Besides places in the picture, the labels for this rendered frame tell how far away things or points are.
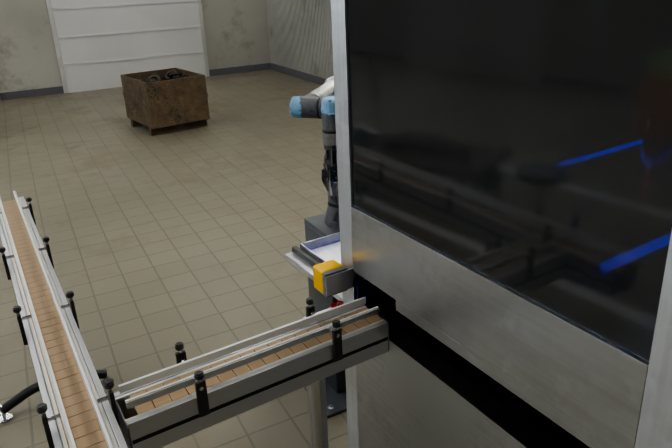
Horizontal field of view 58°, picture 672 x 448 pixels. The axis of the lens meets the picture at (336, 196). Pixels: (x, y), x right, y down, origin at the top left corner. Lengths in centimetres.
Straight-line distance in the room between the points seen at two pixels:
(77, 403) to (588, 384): 107
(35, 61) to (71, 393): 997
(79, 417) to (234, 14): 1077
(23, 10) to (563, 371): 1064
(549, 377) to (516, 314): 13
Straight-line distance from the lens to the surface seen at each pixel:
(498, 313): 130
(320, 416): 173
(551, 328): 121
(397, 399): 176
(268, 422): 280
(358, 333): 160
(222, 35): 1187
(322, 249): 217
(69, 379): 163
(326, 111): 196
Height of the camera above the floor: 182
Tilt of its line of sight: 21 degrees down
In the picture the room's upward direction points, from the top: 2 degrees counter-clockwise
